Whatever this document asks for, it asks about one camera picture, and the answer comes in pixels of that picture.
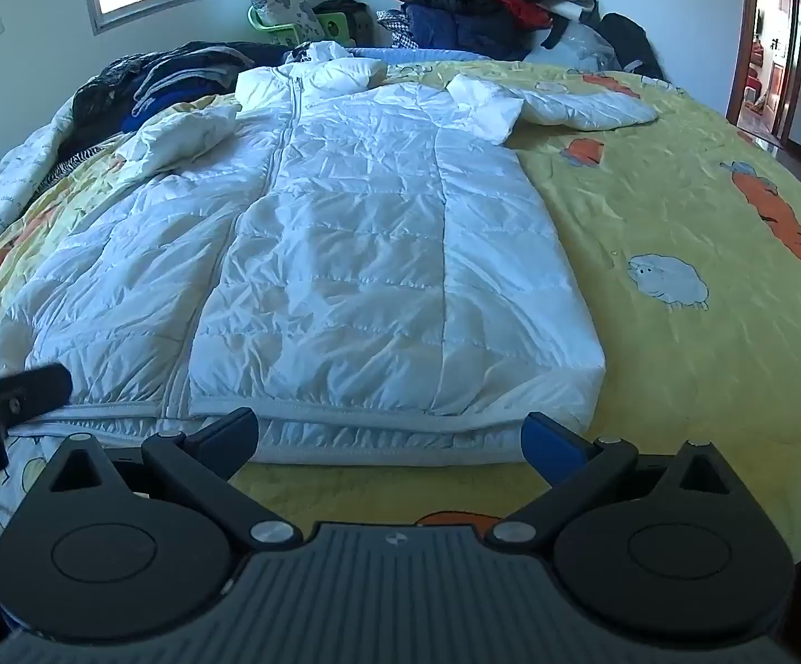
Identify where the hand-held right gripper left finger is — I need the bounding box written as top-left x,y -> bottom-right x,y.
44,406 -> 303,555

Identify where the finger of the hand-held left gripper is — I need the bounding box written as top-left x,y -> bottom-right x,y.
0,361 -> 75,427

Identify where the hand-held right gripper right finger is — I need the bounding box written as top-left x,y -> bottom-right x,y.
489,411 -> 748,549

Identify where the white puffer jacket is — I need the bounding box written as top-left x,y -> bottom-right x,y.
23,41 -> 659,469

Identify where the pile of dark folded clothes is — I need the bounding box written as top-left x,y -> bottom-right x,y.
61,40 -> 291,162

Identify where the white printed quilt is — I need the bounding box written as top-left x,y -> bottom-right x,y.
0,93 -> 79,236

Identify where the yellow carrot print blanket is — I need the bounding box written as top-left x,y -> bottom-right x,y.
0,59 -> 801,561

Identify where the white plastic bag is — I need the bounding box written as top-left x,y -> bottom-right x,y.
528,19 -> 623,74

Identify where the black garment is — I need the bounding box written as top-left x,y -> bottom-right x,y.
597,12 -> 665,80

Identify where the blue bed sheet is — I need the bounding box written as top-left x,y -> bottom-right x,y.
345,45 -> 491,66

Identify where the green plastic chair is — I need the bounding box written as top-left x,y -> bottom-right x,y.
246,6 -> 374,49

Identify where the white printed pillow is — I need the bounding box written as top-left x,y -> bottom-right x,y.
242,0 -> 328,39

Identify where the black white houndstooth cloth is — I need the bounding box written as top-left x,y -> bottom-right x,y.
374,8 -> 421,51

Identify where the wooden door frame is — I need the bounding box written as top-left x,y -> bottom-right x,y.
727,0 -> 801,149

